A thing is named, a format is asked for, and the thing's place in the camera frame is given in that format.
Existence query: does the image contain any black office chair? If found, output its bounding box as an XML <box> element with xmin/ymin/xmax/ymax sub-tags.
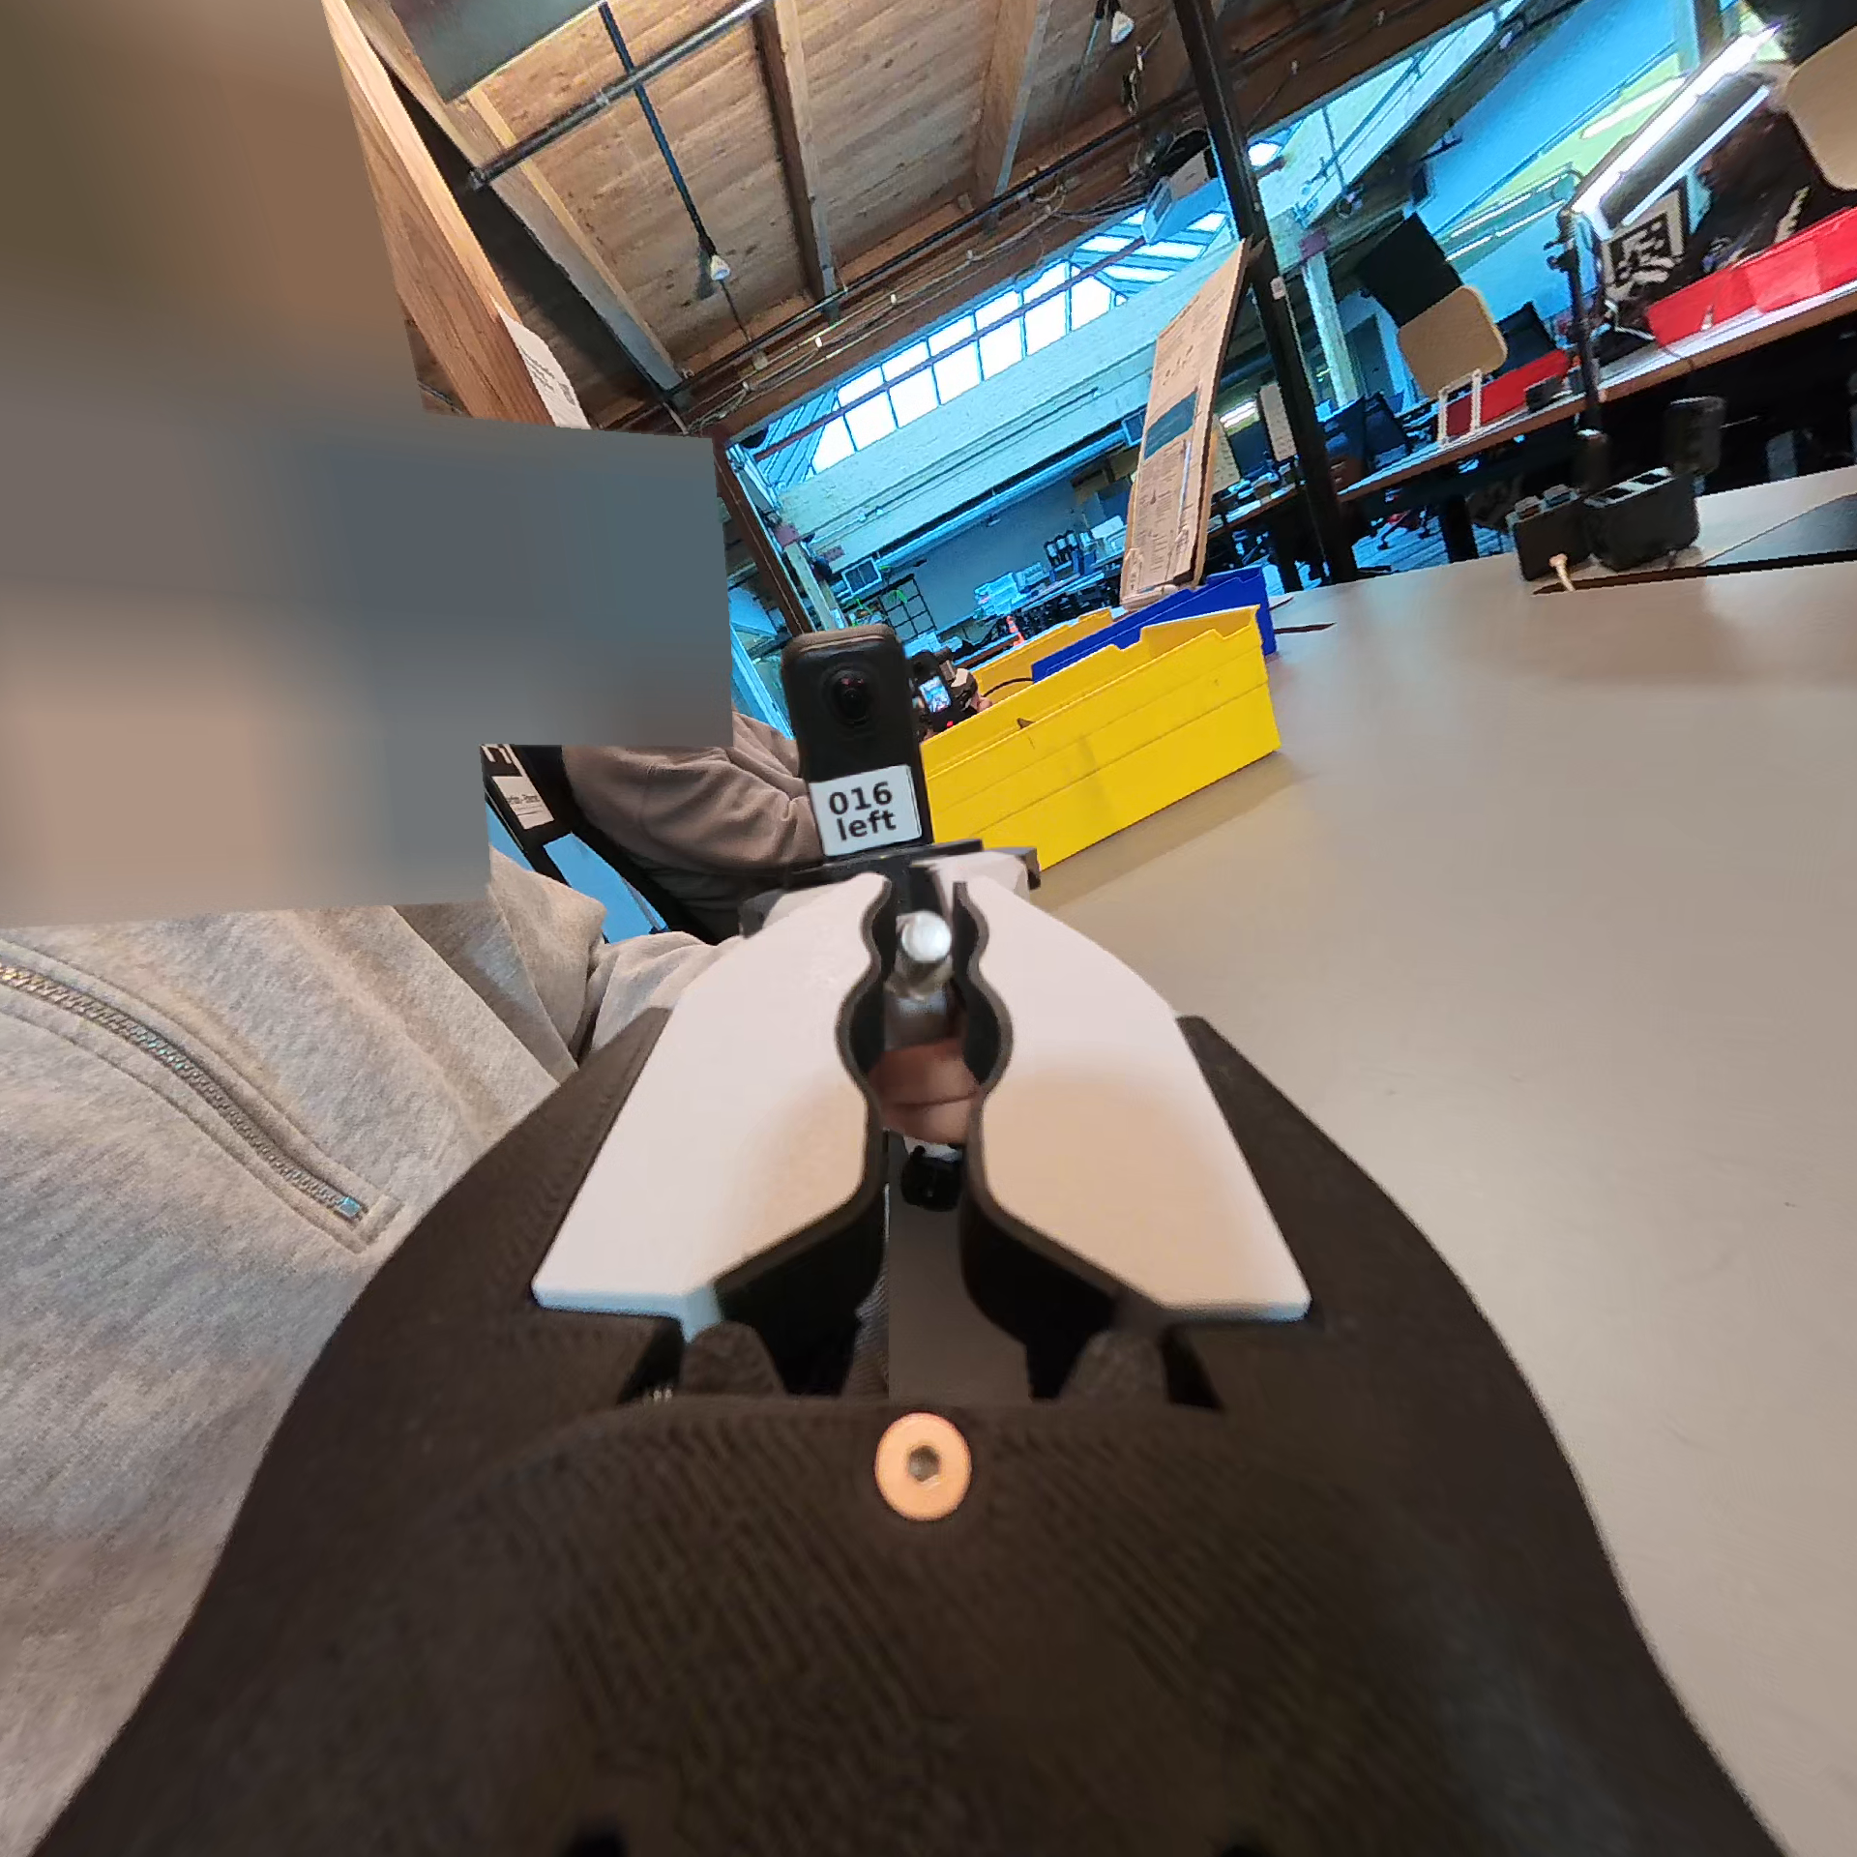
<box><xmin>484</xmin><ymin>742</ymin><xmax>730</xmax><ymax>942</ymax></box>

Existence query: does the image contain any beige chair back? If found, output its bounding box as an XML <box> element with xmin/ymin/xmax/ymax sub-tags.
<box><xmin>1399</xmin><ymin>285</ymin><xmax>1511</xmax><ymax>399</ymax></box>

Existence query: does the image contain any blue plastic bin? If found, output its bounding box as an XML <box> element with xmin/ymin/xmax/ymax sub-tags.
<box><xmin>1031</xmin><ymin>564</ymin><xmax>1278</xmax><ymax>683</ymax></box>

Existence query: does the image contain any small yellow plastic bin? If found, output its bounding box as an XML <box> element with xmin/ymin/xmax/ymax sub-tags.
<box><xmin>969</xmin><ymin>607</ymin><xmax>1121</xmax><ymax>704</ymax></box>

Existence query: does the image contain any fluorescent light strip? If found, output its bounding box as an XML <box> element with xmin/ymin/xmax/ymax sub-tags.
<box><xmin>1568</xmin><ymin>28</ymin><xmax>1791</xmax><ymax>220</ymax></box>

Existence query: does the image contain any black steel pillar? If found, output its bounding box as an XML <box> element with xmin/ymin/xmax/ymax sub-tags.
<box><xmin>1176</xmin><ymin>0</ymin><xmax>1358</xmax><ymax>583</ymax></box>

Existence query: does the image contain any large yellow plastic bin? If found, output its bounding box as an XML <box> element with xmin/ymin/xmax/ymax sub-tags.
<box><xmin>922</xmin><ymin>607</ymin><xmax>1280</xmax><ymax>874</ymax></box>

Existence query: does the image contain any red plastic bin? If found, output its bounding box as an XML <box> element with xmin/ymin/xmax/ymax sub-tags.
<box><xmin>1732</xmin><ymin>214</ymin><xmax>1857</xmax><ymax>311</ymax></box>
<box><xmin>1641</xmin><ymin>263</ymin><xmax>1755</xmax><ymax>345</ymax></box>
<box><xmin>1443</xmin><ymin>345</ymin><xmax>1577</xmax><ymax>434</ymax></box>

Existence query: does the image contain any person's grey hoodie torso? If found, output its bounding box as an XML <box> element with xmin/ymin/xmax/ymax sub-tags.
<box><xmin>0</xmin><ymin>843</ymin><xmax>616</xmax><ymax>1857</ymax></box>

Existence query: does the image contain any silver metal bolt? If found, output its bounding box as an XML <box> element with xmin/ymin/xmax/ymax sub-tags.
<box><xmin>890</xmin><ymin>910</ymin><xmax>964</xmax><ymax>1051</ymax></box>

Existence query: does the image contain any white paper notice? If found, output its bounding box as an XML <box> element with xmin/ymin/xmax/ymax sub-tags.
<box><xmin>500</xmin><ymin>311</ymin><xmax>592</xmax><ymax>432</ymax></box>

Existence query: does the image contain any person's left hand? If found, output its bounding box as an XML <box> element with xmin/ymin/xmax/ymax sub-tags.
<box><xmin>870</xmin><ymin>1042</ymin><xmax>974</xmax><ymax>1148</ymax></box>

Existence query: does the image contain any black white marker tag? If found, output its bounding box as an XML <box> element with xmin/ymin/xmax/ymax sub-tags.
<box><xmin>1600</xmin><ymin>186</ymin><xmax>1691</xmax><ymax>303</ymax></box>

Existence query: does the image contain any grey desk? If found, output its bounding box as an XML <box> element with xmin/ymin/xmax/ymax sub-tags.
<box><xmin>1035</xmin><ymin>467</ymin><xmax>1857</xmax><ymax>1857</ymax></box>

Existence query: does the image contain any cardboard sign board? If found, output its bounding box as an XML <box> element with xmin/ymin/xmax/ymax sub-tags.
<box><xmin>1121</xmin><ymin>237</ymin><xmax>1251</xmax><ymax>614</ymax></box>

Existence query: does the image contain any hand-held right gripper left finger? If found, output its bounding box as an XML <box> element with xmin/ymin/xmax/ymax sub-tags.
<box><xmin>535</xmin><ymin>867</ymin><xmax>890</xmax><ymax>1336</ymax></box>

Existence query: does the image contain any long wooden table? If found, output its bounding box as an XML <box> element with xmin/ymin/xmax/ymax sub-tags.
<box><xmin>1332</xmin><ymin>281</ymin><xmax>1857</xmax><ymax>506</ymax></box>

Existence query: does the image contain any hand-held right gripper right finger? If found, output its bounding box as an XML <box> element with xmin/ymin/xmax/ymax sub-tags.
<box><xmin>951</xmin><ymin>867</ymin><xmax>1319</xmax><ymax>1326</ymax></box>

